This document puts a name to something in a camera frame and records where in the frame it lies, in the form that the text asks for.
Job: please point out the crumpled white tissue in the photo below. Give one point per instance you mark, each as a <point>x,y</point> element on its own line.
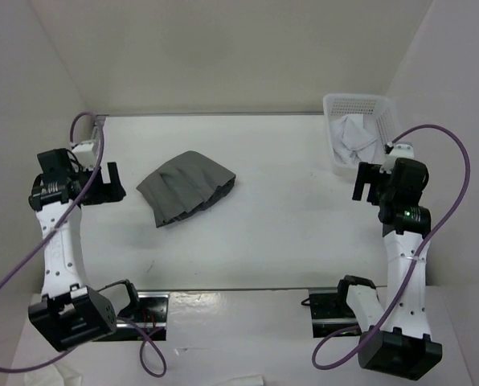
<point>57,374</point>

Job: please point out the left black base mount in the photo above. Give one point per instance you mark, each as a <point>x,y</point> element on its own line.
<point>151,317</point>

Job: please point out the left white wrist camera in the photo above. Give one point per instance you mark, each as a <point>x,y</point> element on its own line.
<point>85,154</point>

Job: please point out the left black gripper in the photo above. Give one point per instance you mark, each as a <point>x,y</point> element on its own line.
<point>108,192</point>

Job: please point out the white plastic basket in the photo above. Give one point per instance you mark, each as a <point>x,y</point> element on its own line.
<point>380,108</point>

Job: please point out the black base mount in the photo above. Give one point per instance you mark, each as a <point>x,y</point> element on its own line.
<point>327,314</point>
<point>151,317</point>

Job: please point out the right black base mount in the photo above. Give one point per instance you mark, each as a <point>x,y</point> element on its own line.
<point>327,314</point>

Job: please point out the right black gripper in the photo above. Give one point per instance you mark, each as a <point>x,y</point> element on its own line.
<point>366,171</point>

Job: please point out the white cloth in basket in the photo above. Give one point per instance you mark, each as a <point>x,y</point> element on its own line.
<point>355,139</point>

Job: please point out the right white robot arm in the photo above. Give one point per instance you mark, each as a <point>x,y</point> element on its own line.
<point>396,338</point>

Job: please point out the grey pleated skirt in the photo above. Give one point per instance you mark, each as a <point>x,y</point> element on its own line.
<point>185,185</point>

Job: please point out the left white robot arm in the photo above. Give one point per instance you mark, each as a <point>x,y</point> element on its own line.
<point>70,312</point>

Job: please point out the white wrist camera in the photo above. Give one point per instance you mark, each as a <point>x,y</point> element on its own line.
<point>85,154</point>
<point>394,150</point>

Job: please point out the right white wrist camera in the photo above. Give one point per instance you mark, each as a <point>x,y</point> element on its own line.
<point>394,150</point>

